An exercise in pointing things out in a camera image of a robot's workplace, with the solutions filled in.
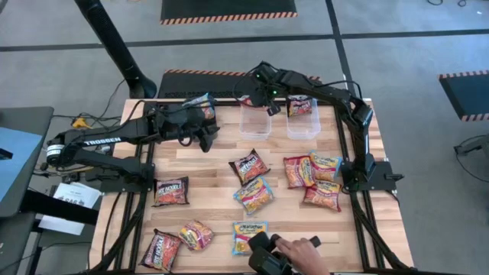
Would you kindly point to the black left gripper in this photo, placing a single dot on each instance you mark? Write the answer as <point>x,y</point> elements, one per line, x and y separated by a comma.
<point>189,126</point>

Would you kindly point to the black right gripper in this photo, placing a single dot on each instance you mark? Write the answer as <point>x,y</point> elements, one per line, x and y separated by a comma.
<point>272,97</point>

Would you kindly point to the black fire noodle packet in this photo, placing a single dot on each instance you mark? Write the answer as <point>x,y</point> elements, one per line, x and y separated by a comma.
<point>300,107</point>
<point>171,191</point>
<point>249,167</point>
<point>161,251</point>

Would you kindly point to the red Maruchan ramen packet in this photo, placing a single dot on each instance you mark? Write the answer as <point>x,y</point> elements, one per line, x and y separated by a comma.
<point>299,172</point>
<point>246,101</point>
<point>322,195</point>
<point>196,235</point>

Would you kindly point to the blue Maruchan ramen packet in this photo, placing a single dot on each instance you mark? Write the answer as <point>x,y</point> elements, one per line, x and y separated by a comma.
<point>198,101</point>
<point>326,166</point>
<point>254,195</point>
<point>244,235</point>

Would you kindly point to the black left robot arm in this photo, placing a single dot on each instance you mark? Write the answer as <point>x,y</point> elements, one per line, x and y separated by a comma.
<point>99,141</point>

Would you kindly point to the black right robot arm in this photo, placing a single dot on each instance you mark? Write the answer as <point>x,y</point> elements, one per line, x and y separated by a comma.
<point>324,91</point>

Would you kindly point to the clear plastic bin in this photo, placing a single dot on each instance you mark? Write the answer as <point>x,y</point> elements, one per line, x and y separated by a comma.
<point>255,128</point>
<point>303,130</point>

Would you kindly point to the black mat striped edge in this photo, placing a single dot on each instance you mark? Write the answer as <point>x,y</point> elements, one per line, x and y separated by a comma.
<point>468,95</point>
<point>198,86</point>
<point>229,7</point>

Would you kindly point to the black handheld device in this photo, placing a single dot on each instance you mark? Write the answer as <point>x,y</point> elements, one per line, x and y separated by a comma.
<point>263,259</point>

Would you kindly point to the yellow plug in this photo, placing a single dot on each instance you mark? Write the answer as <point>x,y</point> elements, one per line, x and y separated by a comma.
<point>81,122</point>

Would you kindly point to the black ribbed pole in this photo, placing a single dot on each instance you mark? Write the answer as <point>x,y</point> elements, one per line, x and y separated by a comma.
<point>114,46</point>

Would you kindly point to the white paper sheet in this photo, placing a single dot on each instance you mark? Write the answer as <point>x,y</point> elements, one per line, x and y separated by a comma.
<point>76,195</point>

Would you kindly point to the person's hand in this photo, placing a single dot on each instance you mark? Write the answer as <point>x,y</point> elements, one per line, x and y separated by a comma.
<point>302,256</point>

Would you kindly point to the black stand beam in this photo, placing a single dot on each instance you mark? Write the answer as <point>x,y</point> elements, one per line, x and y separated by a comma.
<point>57,208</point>

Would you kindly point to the dark grey side desk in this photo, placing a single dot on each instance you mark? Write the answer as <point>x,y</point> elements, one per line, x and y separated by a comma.
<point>34,122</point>

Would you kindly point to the blue desk panel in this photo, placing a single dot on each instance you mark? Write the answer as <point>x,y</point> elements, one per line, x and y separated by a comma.
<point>15,160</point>

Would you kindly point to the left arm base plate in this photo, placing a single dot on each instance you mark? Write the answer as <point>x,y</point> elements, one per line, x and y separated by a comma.
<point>114,186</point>

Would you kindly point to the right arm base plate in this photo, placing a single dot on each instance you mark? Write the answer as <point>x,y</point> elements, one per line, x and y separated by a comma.
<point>382,172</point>

